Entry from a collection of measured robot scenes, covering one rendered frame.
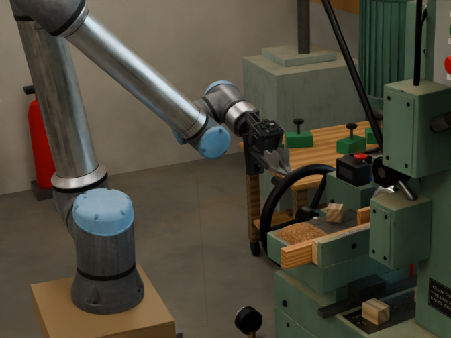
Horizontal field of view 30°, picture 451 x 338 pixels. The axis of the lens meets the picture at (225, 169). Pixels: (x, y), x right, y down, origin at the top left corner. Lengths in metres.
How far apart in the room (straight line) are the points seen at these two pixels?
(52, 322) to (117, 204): 0.33
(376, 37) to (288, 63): 2.48
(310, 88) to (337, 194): 2.09
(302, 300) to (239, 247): 2.04
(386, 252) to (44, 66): 0.98
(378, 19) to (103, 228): 0.85
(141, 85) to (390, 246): 0.78
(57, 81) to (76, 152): 0.20
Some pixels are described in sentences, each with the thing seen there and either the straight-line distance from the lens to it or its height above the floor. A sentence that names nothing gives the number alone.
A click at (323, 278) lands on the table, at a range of 1.73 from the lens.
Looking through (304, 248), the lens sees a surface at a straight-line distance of 1.71.
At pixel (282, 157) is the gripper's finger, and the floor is 0.95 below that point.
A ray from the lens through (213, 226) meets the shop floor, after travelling 4.10.
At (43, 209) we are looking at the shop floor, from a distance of 4.49.
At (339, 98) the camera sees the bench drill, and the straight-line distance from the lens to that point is 4.17.
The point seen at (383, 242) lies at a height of 1.01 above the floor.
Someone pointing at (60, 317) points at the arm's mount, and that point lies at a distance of 2.18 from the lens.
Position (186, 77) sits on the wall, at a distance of 4.84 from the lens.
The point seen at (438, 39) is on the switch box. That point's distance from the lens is 1.41.
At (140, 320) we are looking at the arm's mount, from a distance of 2.14.
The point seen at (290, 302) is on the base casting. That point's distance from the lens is 1.89.
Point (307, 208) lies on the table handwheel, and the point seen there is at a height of 0.84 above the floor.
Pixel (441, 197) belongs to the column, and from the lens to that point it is 1.57.
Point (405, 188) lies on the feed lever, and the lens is 1.58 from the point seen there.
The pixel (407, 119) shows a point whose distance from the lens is 1.46.
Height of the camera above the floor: 1.69
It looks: 20 degrees down
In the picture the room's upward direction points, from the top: 3 degrees counter-clockwise
